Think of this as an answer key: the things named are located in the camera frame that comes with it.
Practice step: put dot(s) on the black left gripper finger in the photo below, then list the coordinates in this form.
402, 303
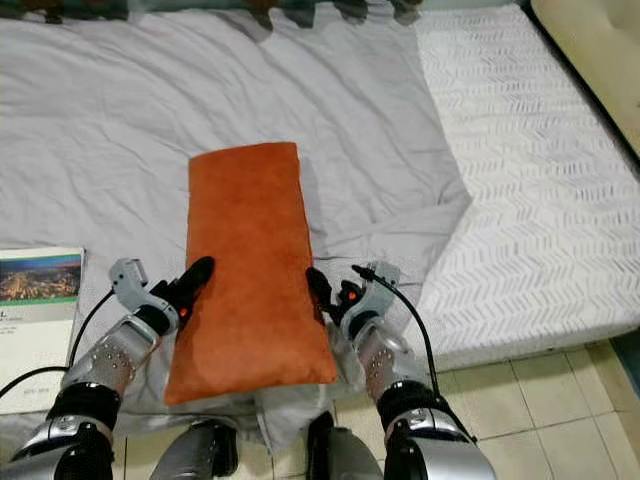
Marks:
198, 273

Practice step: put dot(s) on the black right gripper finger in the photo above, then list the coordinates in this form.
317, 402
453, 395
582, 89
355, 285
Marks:
320, 286

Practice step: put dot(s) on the orange suede pillow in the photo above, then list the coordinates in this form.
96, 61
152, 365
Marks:
250, 270

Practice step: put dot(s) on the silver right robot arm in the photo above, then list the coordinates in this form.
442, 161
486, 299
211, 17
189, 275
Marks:
380, 365

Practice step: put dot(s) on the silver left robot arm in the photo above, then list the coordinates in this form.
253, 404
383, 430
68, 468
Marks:
105, 365

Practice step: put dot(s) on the white book with city photo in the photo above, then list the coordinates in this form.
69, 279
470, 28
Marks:
35, 340

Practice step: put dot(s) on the dark left robot leg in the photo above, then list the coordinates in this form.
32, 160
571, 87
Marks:
190, 455

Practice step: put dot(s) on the dark robot leg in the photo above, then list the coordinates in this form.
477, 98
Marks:
190, 455
345, 460

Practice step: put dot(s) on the dark right robot leg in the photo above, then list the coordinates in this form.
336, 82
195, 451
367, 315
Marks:
345, 460

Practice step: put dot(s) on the grey wrinkled bedsheet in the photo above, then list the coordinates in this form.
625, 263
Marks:
120, 120

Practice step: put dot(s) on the white quilted mattress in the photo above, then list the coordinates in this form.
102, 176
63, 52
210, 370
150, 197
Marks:
540, 200

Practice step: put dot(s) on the dark green patterned blanket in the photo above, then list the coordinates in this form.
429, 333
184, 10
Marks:
120, 8

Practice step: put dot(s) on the beige padded sofa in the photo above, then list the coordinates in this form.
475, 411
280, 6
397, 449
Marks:
595, 50

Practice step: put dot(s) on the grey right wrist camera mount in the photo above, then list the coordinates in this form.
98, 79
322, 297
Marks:
378, 295

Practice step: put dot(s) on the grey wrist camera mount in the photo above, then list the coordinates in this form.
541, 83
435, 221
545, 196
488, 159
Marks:
132, 280
378, 295

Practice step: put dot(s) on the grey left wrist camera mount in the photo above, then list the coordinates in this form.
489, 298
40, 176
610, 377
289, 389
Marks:
132, 280

